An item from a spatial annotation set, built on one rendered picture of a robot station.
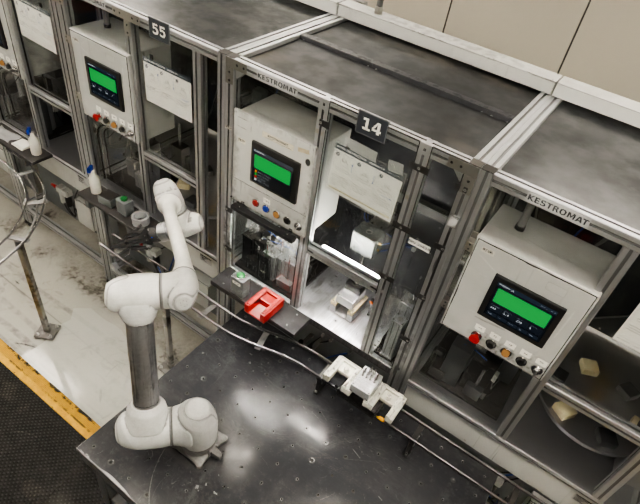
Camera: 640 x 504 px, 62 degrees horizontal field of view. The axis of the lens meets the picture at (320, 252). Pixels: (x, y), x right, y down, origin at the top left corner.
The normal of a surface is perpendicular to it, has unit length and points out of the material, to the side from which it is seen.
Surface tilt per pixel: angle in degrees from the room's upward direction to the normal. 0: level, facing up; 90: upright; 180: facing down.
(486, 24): 90
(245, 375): 0
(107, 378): 0
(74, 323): 0
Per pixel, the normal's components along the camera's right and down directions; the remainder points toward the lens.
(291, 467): 0.13, -0.74
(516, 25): -0.57, 0.49
